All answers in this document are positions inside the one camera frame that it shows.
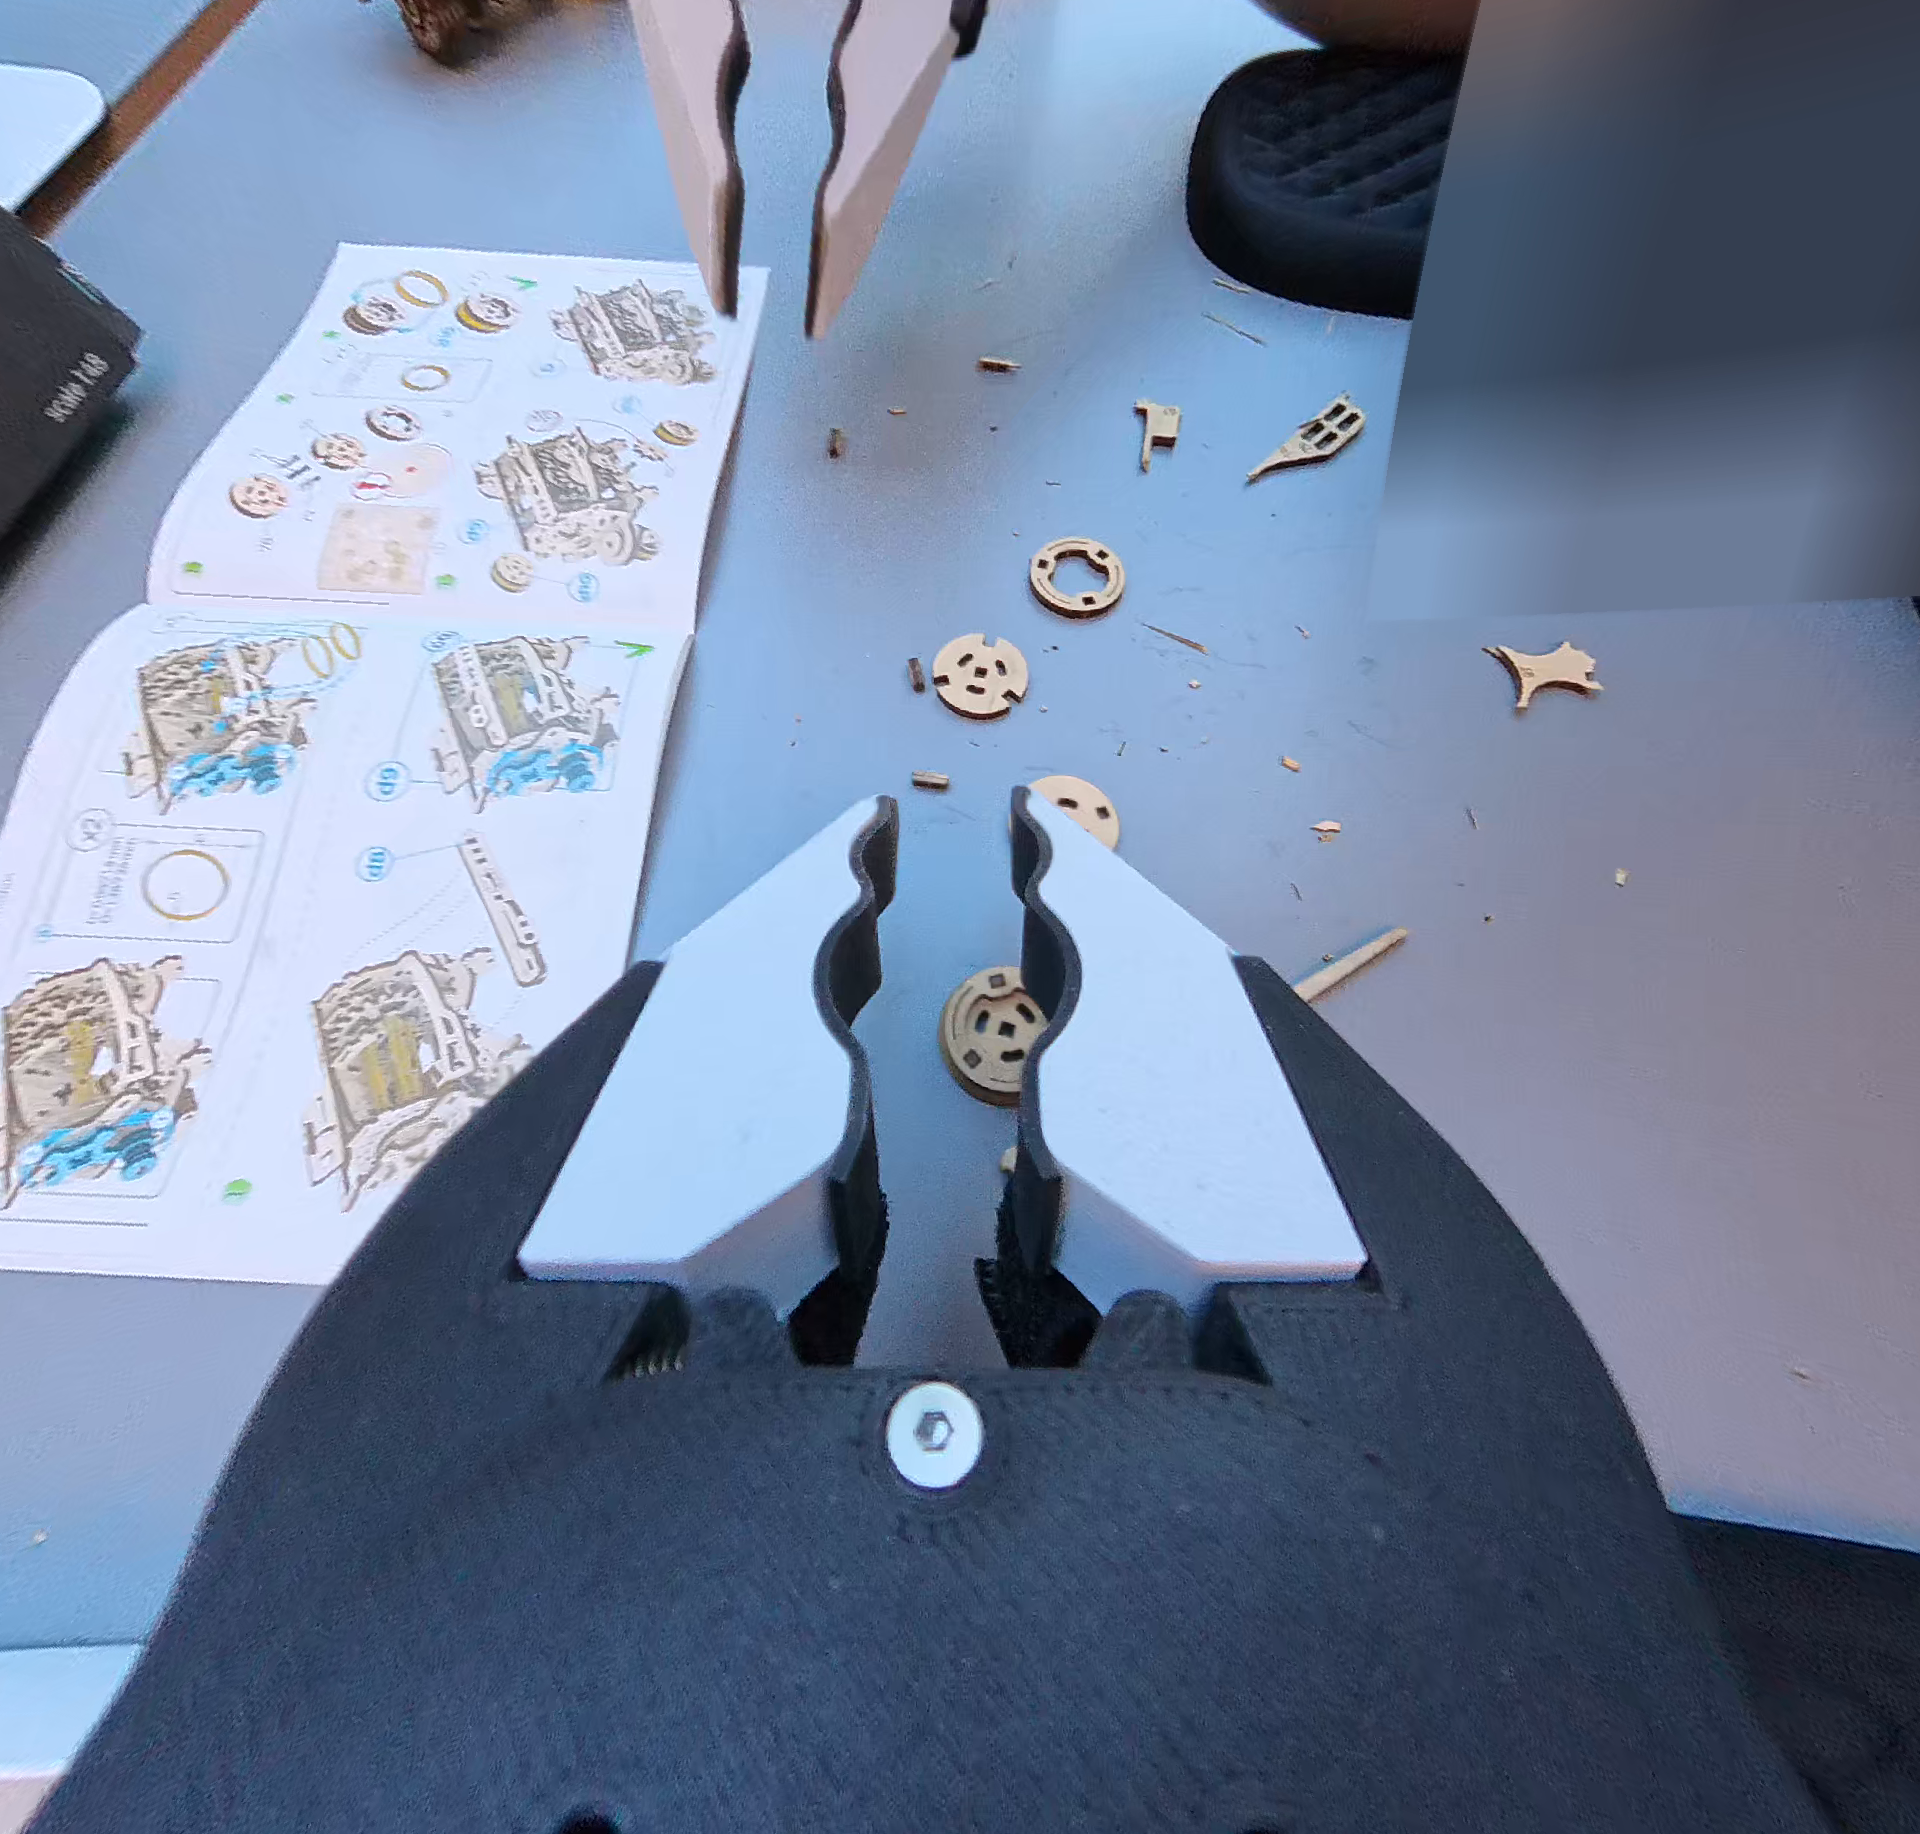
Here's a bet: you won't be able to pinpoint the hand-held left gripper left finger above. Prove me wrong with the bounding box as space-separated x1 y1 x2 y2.
517 797 903 1367

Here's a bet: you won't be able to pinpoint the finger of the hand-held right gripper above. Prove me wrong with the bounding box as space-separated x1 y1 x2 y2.
806 0 978 341
616 0 749 317

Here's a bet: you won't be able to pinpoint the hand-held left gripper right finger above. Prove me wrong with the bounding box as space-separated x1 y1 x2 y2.
987 784 1373 1367

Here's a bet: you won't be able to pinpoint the assembled wooden wheel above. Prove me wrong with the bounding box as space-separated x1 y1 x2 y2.
941 966 1053 1107

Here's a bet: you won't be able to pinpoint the slotted wooden disc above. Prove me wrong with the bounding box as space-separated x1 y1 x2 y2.
1025 774 1126 853

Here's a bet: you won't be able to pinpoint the grey desk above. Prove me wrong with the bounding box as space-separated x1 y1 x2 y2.
0 0 1920 1656

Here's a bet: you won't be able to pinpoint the long wooden sliver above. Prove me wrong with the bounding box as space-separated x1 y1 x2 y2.
997 927 1412 1176

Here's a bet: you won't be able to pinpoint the white instruction booklet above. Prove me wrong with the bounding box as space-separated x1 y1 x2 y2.
0 245 770 1288

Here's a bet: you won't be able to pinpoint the scattered wood splinters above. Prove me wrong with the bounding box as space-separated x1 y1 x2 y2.
884 250 1823 1386

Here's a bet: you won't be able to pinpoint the black quilted wrist rest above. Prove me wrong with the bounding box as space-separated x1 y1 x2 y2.
1184 45 1463 322

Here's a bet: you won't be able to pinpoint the notched wooden disc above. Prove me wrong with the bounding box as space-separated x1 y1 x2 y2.
929 632 1031 722

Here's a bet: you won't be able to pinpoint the slotted pointed wooden offcut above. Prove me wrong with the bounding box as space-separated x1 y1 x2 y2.
1244 394 1369 487

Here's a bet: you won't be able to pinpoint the star-shaped wooden offcut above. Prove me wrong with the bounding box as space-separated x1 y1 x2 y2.
1483 641 1604 711

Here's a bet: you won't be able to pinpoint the white plastic part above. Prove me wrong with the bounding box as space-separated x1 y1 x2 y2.
0 65 107 216

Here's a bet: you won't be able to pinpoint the black puzzle box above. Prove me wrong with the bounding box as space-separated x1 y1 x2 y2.
0 205 144 546

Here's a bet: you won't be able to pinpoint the wooden ring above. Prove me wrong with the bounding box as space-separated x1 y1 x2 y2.
1029 535 1130 621

